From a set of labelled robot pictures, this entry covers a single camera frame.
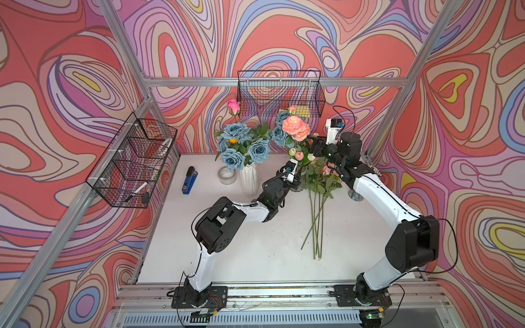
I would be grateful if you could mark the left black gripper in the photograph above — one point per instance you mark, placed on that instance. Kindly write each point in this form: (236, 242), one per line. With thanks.
(295, 183)

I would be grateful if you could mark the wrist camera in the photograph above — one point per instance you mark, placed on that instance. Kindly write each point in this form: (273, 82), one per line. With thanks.
(334, 127)
(290, 169)

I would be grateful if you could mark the pink peach rose spray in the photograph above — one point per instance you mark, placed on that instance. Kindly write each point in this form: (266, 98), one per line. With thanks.
(324, 176)

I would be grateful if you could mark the pink rose spray with bud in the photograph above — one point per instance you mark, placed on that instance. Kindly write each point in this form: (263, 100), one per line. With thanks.
(318, 229)

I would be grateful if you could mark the white marker in basket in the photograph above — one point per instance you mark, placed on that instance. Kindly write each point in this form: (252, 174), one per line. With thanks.
(136, 192)

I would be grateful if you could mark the back black wire basket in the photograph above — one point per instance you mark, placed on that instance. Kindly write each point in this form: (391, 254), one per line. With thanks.
(264, 93)

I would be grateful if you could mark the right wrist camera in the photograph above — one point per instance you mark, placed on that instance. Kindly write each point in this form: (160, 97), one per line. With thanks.
(334, 127)

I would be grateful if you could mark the blue rose bouquet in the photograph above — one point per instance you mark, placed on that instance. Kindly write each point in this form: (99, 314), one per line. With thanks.
(240, 146)

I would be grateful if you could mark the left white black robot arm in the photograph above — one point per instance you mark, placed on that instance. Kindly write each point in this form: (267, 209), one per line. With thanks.
(215, 230)

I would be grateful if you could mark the clear tape roll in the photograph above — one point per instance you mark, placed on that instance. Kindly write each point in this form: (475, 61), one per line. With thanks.
(226, 176)

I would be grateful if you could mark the magenta rose bud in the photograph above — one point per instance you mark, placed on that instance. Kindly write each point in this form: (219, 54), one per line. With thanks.
(234, 108)

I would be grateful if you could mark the white ribbed ceramic vase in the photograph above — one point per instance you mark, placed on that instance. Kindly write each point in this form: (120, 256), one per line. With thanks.
(249, 179)

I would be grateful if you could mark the left black wire basket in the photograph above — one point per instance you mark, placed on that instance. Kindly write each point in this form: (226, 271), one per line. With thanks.
(137, 154)

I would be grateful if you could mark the blue black stapler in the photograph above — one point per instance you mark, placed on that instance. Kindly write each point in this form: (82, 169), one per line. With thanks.
(189, 181)

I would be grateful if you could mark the clear glass vase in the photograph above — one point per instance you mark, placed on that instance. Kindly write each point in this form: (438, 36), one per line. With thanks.
(300, 179)

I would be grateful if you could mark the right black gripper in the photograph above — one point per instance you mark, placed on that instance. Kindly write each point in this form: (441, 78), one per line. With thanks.
(318, 141)

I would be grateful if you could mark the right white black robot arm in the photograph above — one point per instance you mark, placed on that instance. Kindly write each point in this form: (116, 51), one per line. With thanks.
(415, 238)

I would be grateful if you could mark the peach peony spray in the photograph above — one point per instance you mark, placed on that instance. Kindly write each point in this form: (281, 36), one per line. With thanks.
(296, 128)

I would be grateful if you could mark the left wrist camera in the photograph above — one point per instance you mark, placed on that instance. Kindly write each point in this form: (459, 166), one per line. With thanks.
(290, 169)

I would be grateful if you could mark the black wire basket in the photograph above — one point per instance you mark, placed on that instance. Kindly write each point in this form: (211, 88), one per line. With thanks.
(137, 154)
(264, 93)

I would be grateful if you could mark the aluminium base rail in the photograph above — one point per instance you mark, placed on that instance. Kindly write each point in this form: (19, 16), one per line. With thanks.
(415, 303)

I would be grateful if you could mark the light pink rose stem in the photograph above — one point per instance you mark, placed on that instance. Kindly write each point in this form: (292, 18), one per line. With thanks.
(313, 175)

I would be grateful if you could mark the yellow sponge in basket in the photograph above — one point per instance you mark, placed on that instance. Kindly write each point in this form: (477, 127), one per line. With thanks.
(301, 111)

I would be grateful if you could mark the metal mesh pencil cup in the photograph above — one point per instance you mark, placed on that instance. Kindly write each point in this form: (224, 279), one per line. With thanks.
(364, 181)

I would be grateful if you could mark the peach rose bouquet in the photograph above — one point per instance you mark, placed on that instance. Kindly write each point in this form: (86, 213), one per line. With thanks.
(301, 153)

